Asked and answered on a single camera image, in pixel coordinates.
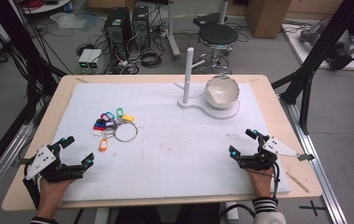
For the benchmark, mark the black flat device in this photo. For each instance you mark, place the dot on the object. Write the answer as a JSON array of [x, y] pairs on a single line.
[[209, 19]]

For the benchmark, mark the white round bowl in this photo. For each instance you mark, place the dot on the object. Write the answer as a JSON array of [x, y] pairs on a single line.
[[221, 93]]

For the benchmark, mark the white box with green display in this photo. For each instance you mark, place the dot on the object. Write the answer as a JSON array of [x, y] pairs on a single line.
[[96, 59], [84, 59]]

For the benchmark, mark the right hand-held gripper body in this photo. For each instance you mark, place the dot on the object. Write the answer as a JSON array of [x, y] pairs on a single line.
[[274, 146]]

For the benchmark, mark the thin wooden strip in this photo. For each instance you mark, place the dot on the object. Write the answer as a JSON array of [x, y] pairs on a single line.
[[297, 183]]

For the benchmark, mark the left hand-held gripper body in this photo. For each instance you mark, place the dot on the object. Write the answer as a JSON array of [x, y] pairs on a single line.
[[42, 160]]

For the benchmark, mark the large black computer tower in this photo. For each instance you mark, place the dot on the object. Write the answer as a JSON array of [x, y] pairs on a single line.
[[117, 31]]

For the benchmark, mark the white stand with peg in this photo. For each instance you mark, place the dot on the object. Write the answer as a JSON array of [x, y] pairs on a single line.
[[188, 77]]

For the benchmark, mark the black metal frame strut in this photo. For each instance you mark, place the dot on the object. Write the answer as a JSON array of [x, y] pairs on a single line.
[[321, 46]]

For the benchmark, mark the white round table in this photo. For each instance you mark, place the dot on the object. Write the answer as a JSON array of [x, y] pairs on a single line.
[[48, 7]]

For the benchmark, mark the black round stool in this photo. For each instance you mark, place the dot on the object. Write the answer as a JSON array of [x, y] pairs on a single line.
[[218, 34]]

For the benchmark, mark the white foam mat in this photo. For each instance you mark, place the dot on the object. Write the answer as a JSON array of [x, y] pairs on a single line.
[[171, 161]]

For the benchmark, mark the grey machine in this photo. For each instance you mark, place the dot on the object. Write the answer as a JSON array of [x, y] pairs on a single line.
[[336, 46]]

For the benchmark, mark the slim black computer tower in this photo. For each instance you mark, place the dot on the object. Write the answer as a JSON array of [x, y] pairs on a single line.
[[140, 26]]

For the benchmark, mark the clear plastic sheet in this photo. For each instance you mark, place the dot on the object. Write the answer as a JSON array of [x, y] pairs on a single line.
[[72, 21]]

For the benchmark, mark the white platform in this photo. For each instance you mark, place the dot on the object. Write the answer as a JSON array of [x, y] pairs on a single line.
[[299, 49]]

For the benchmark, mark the aluminium rail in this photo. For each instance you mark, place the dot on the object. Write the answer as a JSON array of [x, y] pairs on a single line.
[[3, 161], [318, 168]]

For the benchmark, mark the person's left hand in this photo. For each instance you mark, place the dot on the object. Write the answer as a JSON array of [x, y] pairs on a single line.
[[50, 196]]

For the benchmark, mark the white desk leg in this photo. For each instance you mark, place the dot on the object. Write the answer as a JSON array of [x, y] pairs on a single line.
[[172, 28]]

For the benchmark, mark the person's right hand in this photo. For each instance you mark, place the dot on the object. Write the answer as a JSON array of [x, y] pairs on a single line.
[[261, 183]]

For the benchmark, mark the brown cardboard box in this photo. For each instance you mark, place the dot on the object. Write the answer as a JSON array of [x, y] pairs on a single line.
[[266, 17]]

